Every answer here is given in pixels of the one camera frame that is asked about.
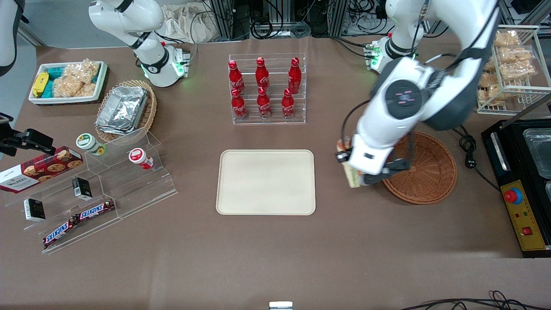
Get red lid yogurt cup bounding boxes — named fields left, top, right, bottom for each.
left=129, top=148, right=154, bottom=170

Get grey metal lever bar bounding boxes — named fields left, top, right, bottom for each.
left=501, top=93, right=551, bottom=130

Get black sealing machine yellow panel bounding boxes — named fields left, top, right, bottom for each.
left=481, top=117, right=551, bottom=258

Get triangle sandwich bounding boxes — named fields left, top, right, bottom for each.
left=342, top=137, right=364, bottom=189

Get beige rectangular plastic tray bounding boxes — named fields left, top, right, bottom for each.
left=216, top=149, right=316, bottom=216

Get black power cable with plug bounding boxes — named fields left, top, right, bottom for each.
left=452, top=125, right=502, bottom=192

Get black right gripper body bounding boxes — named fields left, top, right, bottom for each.
left=0, top=113, right=18, bottom=156

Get coiled black background cables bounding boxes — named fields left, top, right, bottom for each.
left=250, top=0, right=311, bottom=39

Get aluminium frame post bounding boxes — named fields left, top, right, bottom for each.
left=207, top=0, right=236, bottom=41
left=327, top=0, right=349, bottom=37

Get rice cracker snack bag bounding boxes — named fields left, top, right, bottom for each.
left=69, top=59, right=101, bottom=86
left=493, top=30, right=521, bottom=48
left=477, top=71, right=517, bottom=110
left=498, top=46, right=536, bottom=81
left=53, top=71, right=86, bottom=98

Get white wire rack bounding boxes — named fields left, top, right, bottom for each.
left=477, top=25, right=551, bottom=116

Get beige cloth bag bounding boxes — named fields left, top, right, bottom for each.
left=161, top=4, right=224, bottom=43

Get teal snack packet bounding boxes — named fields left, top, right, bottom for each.
left=44, top=67, right=66, bottom=98

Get clear acrylic stepped display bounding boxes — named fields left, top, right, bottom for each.
left=4, top=127, right=178, bottom=254

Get oval light wicker basket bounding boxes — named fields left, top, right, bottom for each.
left=95, top=80, right=158, bottom=143

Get red cookie box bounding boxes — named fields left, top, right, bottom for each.
left=0, top=146, right=83, bottom=193

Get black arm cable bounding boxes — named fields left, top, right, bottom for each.
left=342, top=100, right=374, bottom=145

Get round brown wicker basket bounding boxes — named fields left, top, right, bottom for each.
left=382, top=131, right=458, bottom=205

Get white rectangular snack bin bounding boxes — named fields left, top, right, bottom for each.
left=28, top=60, right=108, bottom=106

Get red cola bottle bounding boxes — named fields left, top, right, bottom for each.
left=257, top=87, right=272, bottom=119
left=231, top=87, right=248, bottom=120
left=282, top=88, right=296, bottom=119
left=288, top=57, right=301, bottom=94
left=256, top=57, right=270, bottom=90
left=228, top=60, right=245, bottom=94

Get black floor cable bundle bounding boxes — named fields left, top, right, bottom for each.
left=400, top=291, right=551, bottom=310

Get yellow snack packet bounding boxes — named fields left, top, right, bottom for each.
left=32, top=72, right=49, bottom=98

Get steel pan insert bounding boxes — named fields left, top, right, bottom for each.
left=523, top=128, right=551, bottom=179

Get stacked aluminium foil trays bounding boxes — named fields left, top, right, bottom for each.
left=96, top=86, right=149, bottom=135

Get small black carton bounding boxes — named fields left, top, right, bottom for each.
left=23, top=198, right=46, bottom=222
left=72, top=177, right=92, bottom=200

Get green lid yogurt cup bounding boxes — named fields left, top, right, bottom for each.
left=76, top=133, right=106, bottom=156

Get snickers chocolate bar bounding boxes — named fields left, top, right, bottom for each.
left=43, top=217, right=79, bottom=248
left=77, top=200, right=116, bottom=221

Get clear acrylic bottle rack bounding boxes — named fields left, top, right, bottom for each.
left=228, top=53, right=307, bottom=125

